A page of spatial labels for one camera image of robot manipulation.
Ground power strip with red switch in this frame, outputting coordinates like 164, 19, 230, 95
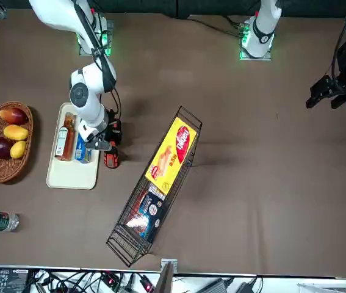
139, 274, 156, 292
100, 272, 122, 291

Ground black power adapter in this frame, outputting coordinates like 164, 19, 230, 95
234, 281, 257, 293

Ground black labelled power supply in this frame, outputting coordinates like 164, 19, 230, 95
0, 268, 32, 293

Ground blue Oreo cookie pack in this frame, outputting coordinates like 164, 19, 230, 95
74, 132, 94, 165

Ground black wire shelf rack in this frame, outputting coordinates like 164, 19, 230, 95
105, 105, 203, 269

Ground black base cable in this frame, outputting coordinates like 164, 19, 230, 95
187, 16, 247, 36

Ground grey power adapter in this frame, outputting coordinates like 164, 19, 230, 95
190, 277, 235, 293

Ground brown blue chocolate cookie box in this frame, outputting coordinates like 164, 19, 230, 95
124, 183, 167, 244

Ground white rectangular tray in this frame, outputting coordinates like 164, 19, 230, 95
46, 102, 100, 190

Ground red and yellow mango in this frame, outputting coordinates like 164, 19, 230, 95
0, 107, 29, 126

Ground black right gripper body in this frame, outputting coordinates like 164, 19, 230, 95
84, 131, 113, 152

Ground yellow snack box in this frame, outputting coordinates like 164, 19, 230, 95
144, 116, 197, 197

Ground long yellow mango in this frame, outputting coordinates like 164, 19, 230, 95
2, 124, 30, 142

